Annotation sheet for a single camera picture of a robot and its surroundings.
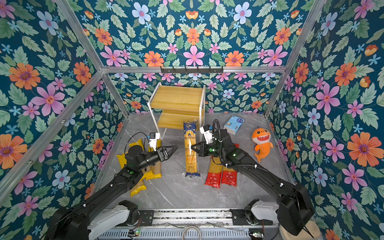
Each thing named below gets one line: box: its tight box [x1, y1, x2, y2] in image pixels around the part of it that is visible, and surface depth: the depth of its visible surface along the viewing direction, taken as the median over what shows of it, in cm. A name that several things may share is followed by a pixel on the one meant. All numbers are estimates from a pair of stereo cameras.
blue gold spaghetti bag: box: [183, 119, 201, 178], surface depth 75 cm
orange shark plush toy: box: [251, 125, 274, 163], surface depth 98 cm
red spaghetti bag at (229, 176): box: [221, 165, 237, 187], surface depth 87 cm
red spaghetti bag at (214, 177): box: [204, 155, 223, 189], surface depth 88 cm
